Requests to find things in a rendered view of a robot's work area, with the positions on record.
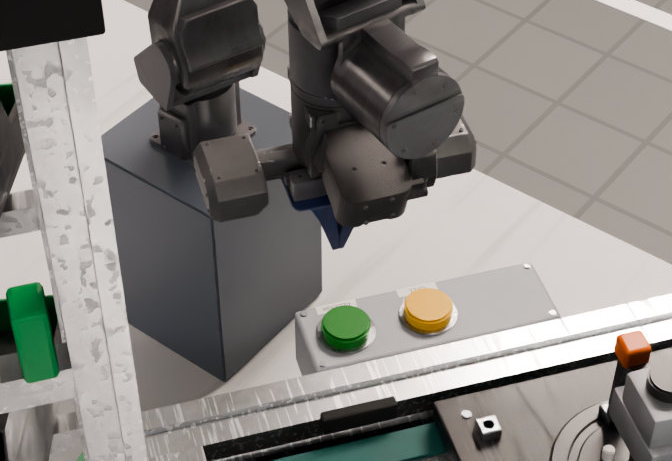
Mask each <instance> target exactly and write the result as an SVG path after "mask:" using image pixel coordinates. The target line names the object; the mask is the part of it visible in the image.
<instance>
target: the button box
mask: <svg viewBox="0 0 672 461"><path fill-rule="evenodd" d="M422 288H433V289H437V290H440V291H442V292H444V293H445V294H447V295H448V296H449V297H450V299H451V300H452V303H453V315H452V319H451V321H450V322H449V323H448V324H447V325H446V326H445V327H443V328H441V329H438V330H432V331H427V330H421V329H418V328H415V327H413V326H412V325H411V324H409V323H408V321H407V320H406V319H405V316H404V302H405V299H406V297H407V296H408V295H409V294H410V293H412V292H413V291H415V290H418V289H422ZM344 305H348V306H355V307H358V308H360V309H362V310H363V311H365V312H366V313H367V314H368V316H369V318H370V320H371V334H370V337H369V338H368V340H367V341H366V342H365V343H364V344H362V345H361V346H358V347H356V348H351V349H341V348H337V347H334V346H332V345H330V344H329V343H328V342H327V341H326V340H325V339H324V338H323V336H322V330H321V322H322V318H323V316H324V315H325V314H326V313H327V312H328V311H329V310H331V309H332V308H335V307H338V306H344ZM557 319H561V316H560V314H559V312H558V310H557V308H556V307H555V305H554V303H553V301H552V299H551V297H550V296H549V294H548V292H547V290H546V288H545V287H544V285H543V283H542V281H541V279H540V277H539V276H538V274H537V272H536V270H535V268H534V266H533V265H532V264H531V263H523V264H518V265H514V266H509V267H504V268H500V269H495V270H490V271H486V272H481V273H476V274H471V275H467V276H462V277H457V278H453V279H448V280H443V281H439V282H431V283H426V284H422V285H417V286H412V287H407V288H403V289H398V290H396V291H392V292H387V293H382V294H378V295H373V296H368V297H364V298H359V299H351V300H346V301H342V302H337V303H332V304H328V305H323V306H318V307H315V308H312V309H307V310H302V311H298V312H296V313H295V349H296V361H297V364H298V366H299V369H300V372H301V375H302V376H305V375H309V374H314V373H318V372H323V371H327V370H332V369H336V368H341V367H345V366H350V365H354V364H359V363H363V362H368V361H372V360H377V359H381V358H386V357H390V356H395V355H399V354H404V353H408V352H413V351H417V350H422V349H426V348H431V347H435V346H440V345H444V344H449V343H453V342H458V341H462V340H467V339H471V338H476V337H480V336H485V335H489V334H494V333H498V332H503V331H507V330H512V329H516V328H521V327H525V326H530V325H534V324H539V323H543V322H548V321H552V320H557Z"/></svg>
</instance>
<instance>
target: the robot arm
mask: <svg viewBox="0 0 672 461"><path fill-rule="evenodd" d="M284 1H285V3H286V5H287V13H288V38H289V63H290V65H288V66H287V70H288V79H289V81H290V90H291V114H289V118H290V127H291V129H292V140H293V143H291V144H286V145H280V146H275V147H270V148H265V149H260V150H255V148H254V146H253V143H252V140H251V138H252V137H253V136H254V135H255V134H256V127H255V126H254V125H252V124H250V123H248V122H246V121H244V120H242V119H241V101H240V84H239V81H242V80H244V79H247V78H249V77H252V78H253V77H255V76H258V73H259V69H260V65H261V61H262V60H263V54H264V50H265V42H266V37H265V35H264V29H263V26H262V25H261V23H260V21H259V18H258V7H257V4H256V3H255V2H254V0H153V1H152V4H151V7H150V9H149V12H148V22H149V29H150V36H151V43H152V44H151V45H149V46H148V47H147V48H145V49H144V50H143V51H141V52H140V53H139V54H137V55H136V56H135V57H134V63H135V67H136V71H137V75H138V78H139V81H140V83H141V84H142V85H143V86H144V87H145V88H146V90H147V91H148V92H149V93H150V94H151V95H152V96H153V98H154V99H155V100H156V101H157V102H158V103H159V104H160V108H159V109H158V121H159V129H158V130H157V131H155V132H154V133H153V134H151V135H150V142H151V143H152V144H153V145H155V146H157V147H159V148H161V149H163V150H165V151H167V152H168V153H170V154H172V155H174V156H176V157H178V158H180V159H181V160H183V161H185V162H187V163H189V164H191V165H193V166H194V172H195V174H196V177H197V180H198V183H199V186H200V189H201V192H202V195H203V198H204V201H205V204H206V207H207V212H208V213H209V216H210V219H213V220H215V221H218V222H225V221H230V220H235V219H240V218H245V217H250V216H255V215H258V214H259V213H260V212H261V211H262V210H263V209H264V208H265V207H266V206H267V205H268V204H269V199H268V189H267V184H266V181H270V180H275V179H280V178H281V180H282V183H283V186H284V188H285V191H286V193H287V196H288V198H289V201H290V203H291V206H292V207H293V208H294V209H295V210H297V211H300V212H301V211H307V210H311V211H312V212H313V213H314V214H315V216H316V217H317V218H318V220H319V222H320V224H321V226H322V228H323V230H324V232H325V235H326V237H327V239H328V241H329V243H330V245H331V248H332V250H336V249H341V248H344V246H345V244H346V242H347V240H348V238H349V236H350V234H351V232H352V230H353V228H355V227H360V226H361V225H363V224H364V225H368V224H369V223H371V222H375V221H379V220H384V219H395V218H398V217H400V216H402V215H403V214H404V212H405V209H406V206H407V202H408V200H412V199H417V198H421V197H426V196H428V189H427V188H428V187H432V186H434V184H435V181H436V179H439V178H444V177H449V176H454V175H459V174H464V173H469V172H471V171H472V170H473V168H474V167H475V166H476V152H477V146H476V143H477V141H476V140H475V137H474V134H473V133H472V131H471V129H470V127H469V126H468V124H467V122H466V120H465V119H464V117H463V115H462V113H463V108H464V95H463V94H462V91H461V88H460V86H459V84H458V83H457V82H456V81H455V80H454V79H453V78H452V77H451V76H450V75H448V74H447V73H446V72H445V71H444V70H443V69H441V68H440V67H439V66H438V65H439V61H438V59H437V57H436V56H435V55H434V54H432V53H431V52H430V51H429V50H428V49H426V48H425V47H423V46H421V45H419V44H417V43H416V42H415V41H414V40H413V39H411V38H410V37H409V36H408V35H407V34H405V17H408V16H410V15H413V14H415V13H418V12H421V11H423V10H425V8H426V6H425V2H424V0H284Z"/></svg>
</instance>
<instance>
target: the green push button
mask: <svg viewBox="0 0 672 461"><path fill-rule="evenodd" d="M321 330H322V336H323V338H324V339H325V340H326V341H327V342H328V343H329V344H330V345H332V346H334V347H337V348H341V349H351V348H356V347H358V346H361V345H362V344H364V343H365V342H366V341H367V340H368V338H369V337H370V334H371V320H370V318H369V316H368V314H367V313H366V312H365V311H363V310H362V309H360V308H358V307H355V306H348V305H344V306H338V307H335V308H332V309H331V310H329V311H328V312H327V313H326V314H325V315H324V316H323V318H322V322H321Z"/></svg>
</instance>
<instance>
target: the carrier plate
mask: <svg viewBox="0 0 672 461"><path fill-rule="evenodd" d="M617 361H618V359H617V360H613V361H608V362H604V363H600V364H595V365H591V366H587V367H582V368H578V369H574V370H569V371H565V372H561V373H556V374H552V375H548V376H543V377H539V378H535V379H530V380H526V381H522V382H517V383H513V384H509V385H504V386H500V387H496V388H491V389H487V390H483V391H478V392H474V393H470V394H465V395H461V396H457V397H452V398H448V399H444V400H439V401H435V402H434V404H433V420H434V422H435V425H436V427H437V429H438V432H439V434H440V436H441V439H442V441H443V443H444V446H445V448H446V450H447V452H448V455H449V457H450V459H451V461H549V457H550V452H551V448H552V445H553V442H554V440H555V438H556V436H557V434H558V433H559V431H560V430H561V429H562V427H563V426H564V425H565V424H566V423H567V422H568V421H569V420H570V419H571V418H572V417H573V416H575V415H576V414H577V413H579V412H581V411H582V410H584V409H586V408H588V407H590V406H592V405H595V404H597V403H601V402H604V401H608V400H609V398H610V393H611V388H612V384H613V379H614V375H615V370H616V365H617ZM661 361H672V347H669V348H665V349H660V350H656V351H652V352H651V355H650V359H649V362H648V363H647V365H648V367H649V368H650V367H651V366H653V365H654V364H656V363H658V362H661ZM491 415H495V416H496V418H497V420H498V423H499V425H500V427H501V429H502V434H501V438H499V439H494V440H490V441H486V442H481V440H480V438H479V435H478V433H477V431H476V429H475V420H476V419H478V418H482V417H486V416H491Z"/></svg>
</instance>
